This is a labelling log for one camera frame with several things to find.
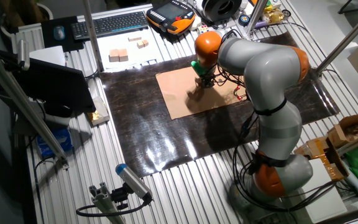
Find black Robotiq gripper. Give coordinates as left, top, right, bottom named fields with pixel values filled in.
left=197, top=73, right=217, bottom=90

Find brown cardboard sheet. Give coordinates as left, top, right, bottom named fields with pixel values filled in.
left=155, top=65, right=251, bottom=121

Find Rubik's cube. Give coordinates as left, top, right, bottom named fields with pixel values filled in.
left=196, top=24, right=211, bottom=35

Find white paper sheet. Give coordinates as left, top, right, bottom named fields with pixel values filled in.
left=96, top=26, right=167, bottom=72

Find white round object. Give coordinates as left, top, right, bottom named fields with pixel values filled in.
left=188, top=17, right=202, bottom=32

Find black filament spool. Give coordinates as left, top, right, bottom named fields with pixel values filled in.
left=201, top=0, right=244, bottom=23

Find dark marble pattern mat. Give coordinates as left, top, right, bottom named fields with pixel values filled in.
left=99, top=30, right=341, bottom=179

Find orange black teach pendant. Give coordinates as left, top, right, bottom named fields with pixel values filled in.
left=145, top=0, right=196, bottom=35

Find purple object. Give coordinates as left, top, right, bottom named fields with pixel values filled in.
left=253, top=20, right=270, bottom=30

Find yellow packet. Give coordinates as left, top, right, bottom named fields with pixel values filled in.
left=261, top=7, right=285, bottom=26

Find small box gold contents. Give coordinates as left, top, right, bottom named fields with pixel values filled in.
left=87, top=95, right=111, bottom=126

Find black keyboard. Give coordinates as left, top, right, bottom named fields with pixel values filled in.
left=70, top=11, right=149, bottom=41

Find taped cardboard box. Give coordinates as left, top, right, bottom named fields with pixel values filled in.
left=294, top=136, right=350, bottom=182

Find black laptop screen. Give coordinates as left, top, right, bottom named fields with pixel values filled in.
left=11, top=57, right=97, bottom=119

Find open cardboard box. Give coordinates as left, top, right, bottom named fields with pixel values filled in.
left=326, top=112, right=358, bottom=149

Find short aluminium profile stub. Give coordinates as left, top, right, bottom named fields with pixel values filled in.
left=88, top=182, right=126, bottom=224

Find black mouse pad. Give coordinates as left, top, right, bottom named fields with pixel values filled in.
left=40, top=15, right=85, bottom=53

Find blue tissue pack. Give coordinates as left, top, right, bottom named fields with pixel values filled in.
left=35, top=128, right=73, bottom=158

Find aluminium profile bar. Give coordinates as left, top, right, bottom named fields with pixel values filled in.
left=336, top=126, right=358, bottom=157

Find white flat box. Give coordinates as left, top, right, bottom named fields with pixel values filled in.
left=290, top=157, right=349, bottom=224

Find long aluminium profile beam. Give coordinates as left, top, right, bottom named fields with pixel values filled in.
left=0, top=43, right=70, bottom=170

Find grey roll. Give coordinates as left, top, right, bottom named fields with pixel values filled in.
left=342, top=172, right=358, bottom=202

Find dark wooden plank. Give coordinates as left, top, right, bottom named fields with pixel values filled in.
left=315, top=205, right=358, bottom=224

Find green printed wrist mount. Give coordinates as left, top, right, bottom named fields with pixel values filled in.
left=190, top=59, right=208, bottom=77

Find aluminium frame post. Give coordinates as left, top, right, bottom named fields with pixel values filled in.
left=315, top=2, right=358, bottom=75
left=246, top=0, right=269, bottom=35
left=82, top=0, right=104, bottom=73

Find silver camera blue tip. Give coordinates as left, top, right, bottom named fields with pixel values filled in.
left=115, top=163, right=154, bottom=202

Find black camera bracket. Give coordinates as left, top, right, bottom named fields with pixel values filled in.
left=110, top=182, right=134, bottom=211

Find black camera cable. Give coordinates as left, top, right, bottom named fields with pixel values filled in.
left=75, top=194, right=154, bottom=218

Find silver bar camera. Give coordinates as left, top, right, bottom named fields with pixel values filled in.
left=16, top=39, right=31, bottom=72

